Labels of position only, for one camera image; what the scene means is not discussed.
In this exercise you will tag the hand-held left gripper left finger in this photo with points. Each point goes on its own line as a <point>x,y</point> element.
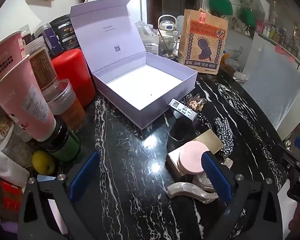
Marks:
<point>86,175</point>

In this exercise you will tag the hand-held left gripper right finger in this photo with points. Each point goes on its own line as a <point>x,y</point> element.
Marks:
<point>216,177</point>

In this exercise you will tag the pink round compact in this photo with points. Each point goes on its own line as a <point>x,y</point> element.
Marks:
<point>192,156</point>

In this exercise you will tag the beige marbled hair claw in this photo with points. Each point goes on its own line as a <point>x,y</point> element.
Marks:
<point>182,188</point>

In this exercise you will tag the black polka dot scrunchie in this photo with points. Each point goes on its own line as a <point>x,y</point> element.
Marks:
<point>202,121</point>

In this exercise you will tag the black square case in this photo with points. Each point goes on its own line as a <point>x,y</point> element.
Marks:
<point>181,130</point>

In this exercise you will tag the clear hair claw with doll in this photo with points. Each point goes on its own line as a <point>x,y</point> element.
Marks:
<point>193,103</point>

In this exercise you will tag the small white labelled box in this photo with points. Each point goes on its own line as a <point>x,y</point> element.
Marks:
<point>182,107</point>

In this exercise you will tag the lavender gift box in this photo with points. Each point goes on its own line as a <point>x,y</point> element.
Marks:
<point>140,87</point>

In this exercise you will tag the white cabinet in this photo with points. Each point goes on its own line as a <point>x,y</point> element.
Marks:
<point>292,130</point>

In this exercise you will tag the green jar with black lid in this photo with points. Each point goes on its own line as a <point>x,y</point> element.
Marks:
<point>65,150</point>

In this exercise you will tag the yellow-green fruit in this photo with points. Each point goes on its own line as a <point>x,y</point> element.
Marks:
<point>43,162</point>

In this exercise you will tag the clear jar with orange contents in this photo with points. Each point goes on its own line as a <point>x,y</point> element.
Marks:
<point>72,110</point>

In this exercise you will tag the grey-blue leaf pattern cloth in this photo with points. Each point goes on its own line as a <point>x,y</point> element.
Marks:
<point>272,85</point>

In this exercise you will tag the red packet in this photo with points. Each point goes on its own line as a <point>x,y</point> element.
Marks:
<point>11,195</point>

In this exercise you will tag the white paper sheet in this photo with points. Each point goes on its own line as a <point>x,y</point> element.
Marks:
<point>7,165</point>

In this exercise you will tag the pink paper cup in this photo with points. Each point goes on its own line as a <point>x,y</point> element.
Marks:
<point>5,52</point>
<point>27,105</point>

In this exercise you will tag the clear jar with oats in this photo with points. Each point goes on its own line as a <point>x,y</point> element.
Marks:
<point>1,125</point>

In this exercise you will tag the red canister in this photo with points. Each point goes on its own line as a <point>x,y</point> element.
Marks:
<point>72,72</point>

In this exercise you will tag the row of bottles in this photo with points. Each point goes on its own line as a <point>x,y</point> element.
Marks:
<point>282,35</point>

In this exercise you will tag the clear jar with brown label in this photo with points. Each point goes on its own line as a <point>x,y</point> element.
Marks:
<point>43,65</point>

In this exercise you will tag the brown printed paper bag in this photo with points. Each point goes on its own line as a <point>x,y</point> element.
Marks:
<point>202,45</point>

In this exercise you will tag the black printed pouch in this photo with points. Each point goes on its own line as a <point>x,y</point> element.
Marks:
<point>57,26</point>
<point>70,40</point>

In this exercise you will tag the glass cup with cartoon print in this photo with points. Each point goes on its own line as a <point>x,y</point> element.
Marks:
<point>171,48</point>

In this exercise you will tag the green bag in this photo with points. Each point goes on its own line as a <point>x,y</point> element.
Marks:
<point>220,5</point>
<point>248,17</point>

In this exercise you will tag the dark purple jar grey lid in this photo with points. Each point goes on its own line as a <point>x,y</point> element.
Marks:
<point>48,37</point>

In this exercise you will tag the small white medicine box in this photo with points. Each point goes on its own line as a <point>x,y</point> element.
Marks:
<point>150,45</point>

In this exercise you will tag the metal spoon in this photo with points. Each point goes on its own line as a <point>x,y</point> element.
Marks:
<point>163,41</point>

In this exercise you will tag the clear plastic bag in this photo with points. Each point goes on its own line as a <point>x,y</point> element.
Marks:
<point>145,27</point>

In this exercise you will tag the cream kettle-shaped water bottle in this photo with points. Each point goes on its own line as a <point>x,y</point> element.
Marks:
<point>167,26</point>

